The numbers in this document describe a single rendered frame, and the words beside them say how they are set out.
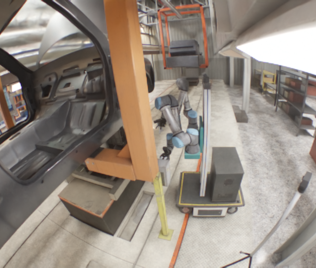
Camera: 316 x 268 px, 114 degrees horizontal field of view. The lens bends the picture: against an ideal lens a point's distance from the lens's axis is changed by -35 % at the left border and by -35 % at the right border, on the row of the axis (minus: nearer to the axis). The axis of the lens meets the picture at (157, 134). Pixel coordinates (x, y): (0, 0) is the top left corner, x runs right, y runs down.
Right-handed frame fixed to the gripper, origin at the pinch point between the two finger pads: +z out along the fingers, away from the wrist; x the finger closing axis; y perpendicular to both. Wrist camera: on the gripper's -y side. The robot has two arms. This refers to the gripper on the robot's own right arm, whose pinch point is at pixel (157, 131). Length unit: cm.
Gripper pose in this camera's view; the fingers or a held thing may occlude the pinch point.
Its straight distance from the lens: 208.9
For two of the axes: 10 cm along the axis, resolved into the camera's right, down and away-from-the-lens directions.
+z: -3.0, 8.8, 3.6
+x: -3.4, -4.5, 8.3
